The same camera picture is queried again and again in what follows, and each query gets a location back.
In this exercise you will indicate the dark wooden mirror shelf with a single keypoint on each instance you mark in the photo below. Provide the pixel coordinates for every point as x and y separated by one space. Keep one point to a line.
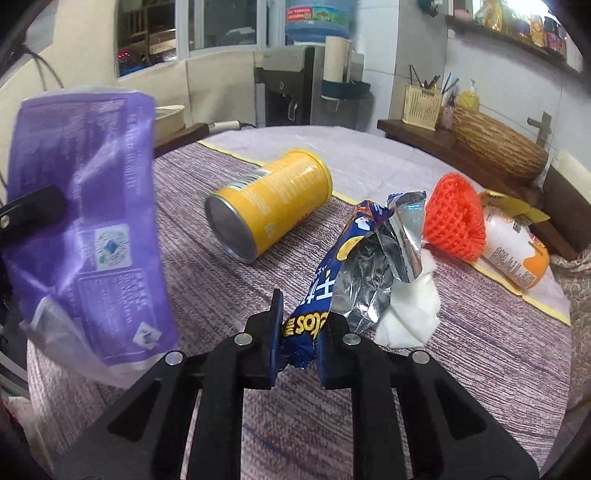
485 32

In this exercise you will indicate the white orange snack packet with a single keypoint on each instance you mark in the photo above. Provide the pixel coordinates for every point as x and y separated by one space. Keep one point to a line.
512 249

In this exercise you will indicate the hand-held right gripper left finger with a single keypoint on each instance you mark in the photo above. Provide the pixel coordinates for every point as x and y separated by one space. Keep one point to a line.
277 332

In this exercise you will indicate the orange foam fruit net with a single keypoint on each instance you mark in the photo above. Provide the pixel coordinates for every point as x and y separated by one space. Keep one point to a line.
455 217

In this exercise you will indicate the blue foil snack packet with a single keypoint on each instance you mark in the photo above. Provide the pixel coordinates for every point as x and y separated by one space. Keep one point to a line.
323 286

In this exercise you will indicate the sliding window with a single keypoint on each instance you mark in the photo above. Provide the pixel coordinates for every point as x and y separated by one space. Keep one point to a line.
221 23

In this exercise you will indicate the white paper roll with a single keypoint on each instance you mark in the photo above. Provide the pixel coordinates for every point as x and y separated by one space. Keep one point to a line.
336 60

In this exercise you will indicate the cream utensil holder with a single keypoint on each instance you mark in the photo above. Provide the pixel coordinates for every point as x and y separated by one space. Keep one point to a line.
422 108

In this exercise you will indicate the brass faucet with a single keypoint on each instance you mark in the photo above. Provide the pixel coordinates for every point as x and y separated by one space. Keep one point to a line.
545 127

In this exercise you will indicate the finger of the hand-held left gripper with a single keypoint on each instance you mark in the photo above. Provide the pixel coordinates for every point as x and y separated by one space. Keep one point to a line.
32 207

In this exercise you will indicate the yellow cylindrical snack can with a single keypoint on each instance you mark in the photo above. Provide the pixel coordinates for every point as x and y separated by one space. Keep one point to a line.
277 198

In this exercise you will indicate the dark green roll holder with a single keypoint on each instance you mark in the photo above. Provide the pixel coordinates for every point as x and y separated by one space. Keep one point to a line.
346 90

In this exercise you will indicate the dark wooden counter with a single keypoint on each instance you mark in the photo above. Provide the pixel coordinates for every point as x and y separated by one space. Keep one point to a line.
415 134

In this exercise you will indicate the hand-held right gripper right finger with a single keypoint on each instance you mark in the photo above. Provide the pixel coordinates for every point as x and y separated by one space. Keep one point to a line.
325 369

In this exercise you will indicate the pink small dish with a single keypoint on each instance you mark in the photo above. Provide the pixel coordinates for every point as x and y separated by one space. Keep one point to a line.
463 13

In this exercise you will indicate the amber sauce bottle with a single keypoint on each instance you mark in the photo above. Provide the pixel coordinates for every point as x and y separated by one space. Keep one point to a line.
537 30

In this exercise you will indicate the dark sauce bottle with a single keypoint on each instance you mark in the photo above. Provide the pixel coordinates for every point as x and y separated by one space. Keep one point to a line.
554 34

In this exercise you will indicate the yellow seasoning pouch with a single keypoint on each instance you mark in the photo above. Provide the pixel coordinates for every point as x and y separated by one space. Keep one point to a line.
489 16

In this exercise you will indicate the green wall packet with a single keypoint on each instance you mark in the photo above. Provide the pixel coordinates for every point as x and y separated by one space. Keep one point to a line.
430 7

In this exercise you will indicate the white crumpled tissue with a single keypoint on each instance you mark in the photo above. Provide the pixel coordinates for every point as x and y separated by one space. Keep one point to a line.
406 314

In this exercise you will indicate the purple striped tablecloth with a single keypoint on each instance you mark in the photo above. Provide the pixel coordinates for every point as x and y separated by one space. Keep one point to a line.
461 369

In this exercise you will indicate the cream round container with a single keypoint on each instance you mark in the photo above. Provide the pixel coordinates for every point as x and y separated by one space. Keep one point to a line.
168 122

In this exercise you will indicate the yellow soap bottle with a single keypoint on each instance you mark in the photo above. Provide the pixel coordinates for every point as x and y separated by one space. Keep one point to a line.
468 99

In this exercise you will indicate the wicker basket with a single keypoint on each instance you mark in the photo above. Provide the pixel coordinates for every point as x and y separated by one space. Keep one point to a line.
498 143

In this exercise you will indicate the grey water dispenser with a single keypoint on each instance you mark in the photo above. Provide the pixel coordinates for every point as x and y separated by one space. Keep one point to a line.
286 83

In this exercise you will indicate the brown appliance with white lid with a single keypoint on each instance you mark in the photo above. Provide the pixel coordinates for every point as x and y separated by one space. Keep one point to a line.
568 203

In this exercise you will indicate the dark wooden board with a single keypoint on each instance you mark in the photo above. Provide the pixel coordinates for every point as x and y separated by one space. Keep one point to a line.
184 138

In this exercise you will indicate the purple plastic bag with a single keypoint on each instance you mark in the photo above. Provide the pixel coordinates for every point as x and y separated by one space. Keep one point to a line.
92 184

